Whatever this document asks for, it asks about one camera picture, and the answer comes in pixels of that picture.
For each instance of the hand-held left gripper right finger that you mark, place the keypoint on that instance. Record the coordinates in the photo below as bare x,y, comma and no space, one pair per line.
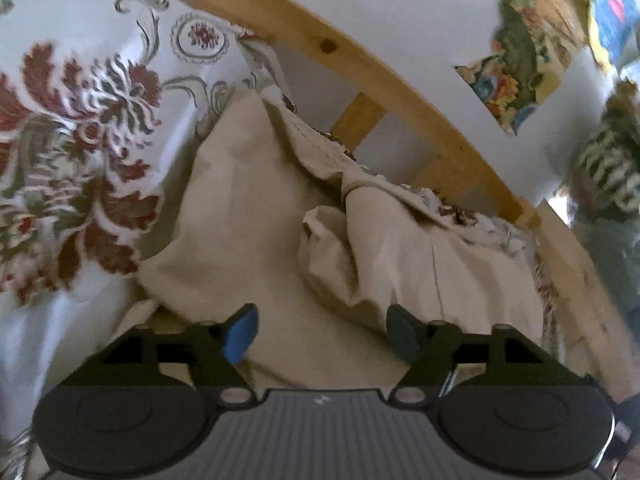
402,332

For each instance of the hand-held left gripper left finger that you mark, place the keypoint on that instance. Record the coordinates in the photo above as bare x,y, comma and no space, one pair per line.
242,332

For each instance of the beige garment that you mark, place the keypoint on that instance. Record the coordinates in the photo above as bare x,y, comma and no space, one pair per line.
240,220

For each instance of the clear plastic bag of clothes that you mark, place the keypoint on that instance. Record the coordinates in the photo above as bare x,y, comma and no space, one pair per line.
610,175

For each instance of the floral quilt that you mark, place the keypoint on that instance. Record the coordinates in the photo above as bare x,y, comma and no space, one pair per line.
85,125

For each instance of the wooden bed frame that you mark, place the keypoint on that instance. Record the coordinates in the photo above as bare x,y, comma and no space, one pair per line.
400,92

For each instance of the landscape wall poster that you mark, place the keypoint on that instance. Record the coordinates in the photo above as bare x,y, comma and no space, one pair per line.
530,50

